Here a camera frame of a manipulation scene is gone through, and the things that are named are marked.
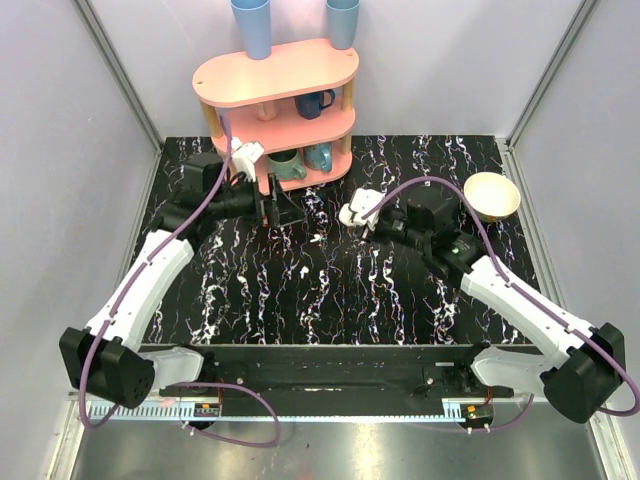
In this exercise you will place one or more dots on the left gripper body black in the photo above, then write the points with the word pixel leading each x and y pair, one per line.
pixel 270 203

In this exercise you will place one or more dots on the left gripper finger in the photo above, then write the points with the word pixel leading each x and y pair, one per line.
pixel 286 212
pixel 279 192

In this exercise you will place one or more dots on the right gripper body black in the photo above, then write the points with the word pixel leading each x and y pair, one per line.
pixel 393 226

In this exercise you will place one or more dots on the white earbud charging case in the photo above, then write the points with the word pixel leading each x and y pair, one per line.
pixel 359 210

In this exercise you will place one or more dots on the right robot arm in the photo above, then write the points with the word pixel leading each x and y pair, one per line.
pixel 577 366

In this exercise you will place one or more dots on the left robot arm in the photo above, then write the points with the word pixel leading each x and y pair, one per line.
pixel 104 359

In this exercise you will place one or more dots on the green ceramic mug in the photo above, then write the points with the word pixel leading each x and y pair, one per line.
pixel 287 165

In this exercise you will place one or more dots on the light blue butterfly mug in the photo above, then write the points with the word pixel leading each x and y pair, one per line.
pixel 319 157

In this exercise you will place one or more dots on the pink mug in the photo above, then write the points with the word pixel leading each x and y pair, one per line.
pixel 266 111

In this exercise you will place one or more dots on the cream bowl green outside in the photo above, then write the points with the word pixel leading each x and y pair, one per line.
pixel 492 196

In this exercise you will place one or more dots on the pink three-tier shelf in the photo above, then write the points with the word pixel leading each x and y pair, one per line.
pixel 232 84

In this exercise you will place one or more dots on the dark blue mug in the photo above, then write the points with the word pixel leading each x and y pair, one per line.
pixel 311 105

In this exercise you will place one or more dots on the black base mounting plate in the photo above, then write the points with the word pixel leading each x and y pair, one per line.
pixel 390 384

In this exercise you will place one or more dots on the left light blue cup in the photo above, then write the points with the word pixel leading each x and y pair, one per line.
pixel 253 18

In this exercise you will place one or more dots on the light blue cup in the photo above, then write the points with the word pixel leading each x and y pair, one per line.
pixel 253 18
pixel 342 21

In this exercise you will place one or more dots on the right light blue cup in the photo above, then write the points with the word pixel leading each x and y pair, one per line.
pixel 342 21

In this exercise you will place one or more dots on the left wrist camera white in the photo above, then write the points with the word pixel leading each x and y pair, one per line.
pixel 245 156

